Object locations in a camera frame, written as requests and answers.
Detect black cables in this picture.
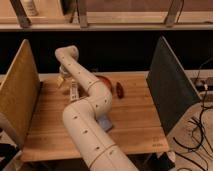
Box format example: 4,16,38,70
172,56,213,171

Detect dark green right side board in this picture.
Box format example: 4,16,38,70
147,36,201,135

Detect orange bowl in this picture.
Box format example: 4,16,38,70
96,75,112,91

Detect white plastic bottle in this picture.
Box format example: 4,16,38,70
70,79,79,102

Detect dark red object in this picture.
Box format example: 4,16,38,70
116,82,124,99

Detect blue sponge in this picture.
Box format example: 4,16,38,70
97,115,113,132

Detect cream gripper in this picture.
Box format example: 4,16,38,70
57,65,71,87

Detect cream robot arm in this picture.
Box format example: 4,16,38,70
55,46,139,171

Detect yellow left side board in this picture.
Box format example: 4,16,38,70
0,39,40,148

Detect wooden shelf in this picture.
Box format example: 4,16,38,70
0,0,213,31

